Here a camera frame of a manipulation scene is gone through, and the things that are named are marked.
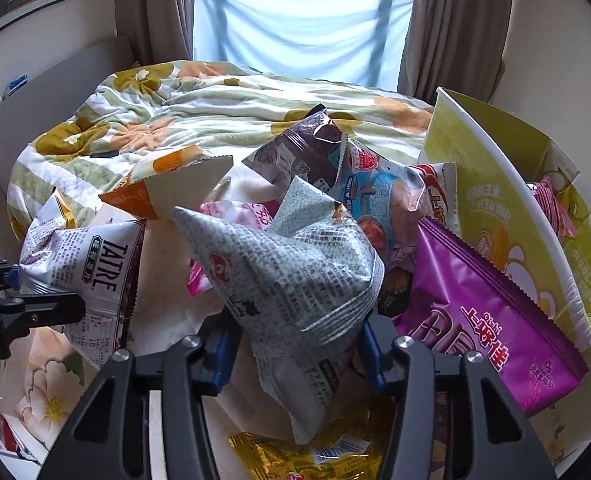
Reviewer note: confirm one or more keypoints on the small dark object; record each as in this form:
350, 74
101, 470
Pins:
106, 154

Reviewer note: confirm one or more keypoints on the pink red snack packet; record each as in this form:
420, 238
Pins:
550, 205

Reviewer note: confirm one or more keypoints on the large purple snack packet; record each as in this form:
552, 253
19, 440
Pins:
465, 310

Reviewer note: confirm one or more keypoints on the grey newsprint snack packet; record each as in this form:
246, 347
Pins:
285, 280

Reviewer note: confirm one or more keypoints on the white stick with blue end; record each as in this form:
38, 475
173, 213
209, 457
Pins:
17, 82

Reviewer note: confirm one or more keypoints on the gold snack packet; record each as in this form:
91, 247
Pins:
275, 460

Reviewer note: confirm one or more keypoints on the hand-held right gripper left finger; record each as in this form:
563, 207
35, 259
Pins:
223, 357

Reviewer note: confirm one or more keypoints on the red white box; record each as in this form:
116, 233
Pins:
7, 435

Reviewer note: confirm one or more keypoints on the blue snack packet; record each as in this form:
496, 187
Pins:
375, 195

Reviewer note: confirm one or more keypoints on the white black-lettered snack packet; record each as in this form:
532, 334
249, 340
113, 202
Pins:
85, 270

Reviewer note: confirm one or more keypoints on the grey headboard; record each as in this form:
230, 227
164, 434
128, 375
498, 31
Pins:
40, 90

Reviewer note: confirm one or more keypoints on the light blue window cloth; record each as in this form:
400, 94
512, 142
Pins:
300, 30

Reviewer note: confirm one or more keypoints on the dark brown snack packet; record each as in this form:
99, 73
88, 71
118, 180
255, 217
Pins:
395, 290

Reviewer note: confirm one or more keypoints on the grey-brown curtain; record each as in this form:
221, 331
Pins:
455, 25
168, 10

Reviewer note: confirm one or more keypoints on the dark grey-purple snack packet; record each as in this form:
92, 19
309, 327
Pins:
285, 155

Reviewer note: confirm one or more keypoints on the floral striped blanket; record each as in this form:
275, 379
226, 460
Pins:
175, 110

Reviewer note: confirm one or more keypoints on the orange white snack packet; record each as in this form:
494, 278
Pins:
130, 200

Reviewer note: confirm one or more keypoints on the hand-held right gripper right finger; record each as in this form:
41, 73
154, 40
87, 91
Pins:
370, 355

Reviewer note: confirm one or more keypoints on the pink white snack packet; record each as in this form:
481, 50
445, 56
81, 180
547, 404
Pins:
235, 212

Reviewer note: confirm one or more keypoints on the yellow-green cardboard box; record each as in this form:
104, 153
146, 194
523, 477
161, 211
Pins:
500, 200

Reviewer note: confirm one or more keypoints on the red white snack packet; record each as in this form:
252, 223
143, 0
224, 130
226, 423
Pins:
440, 195

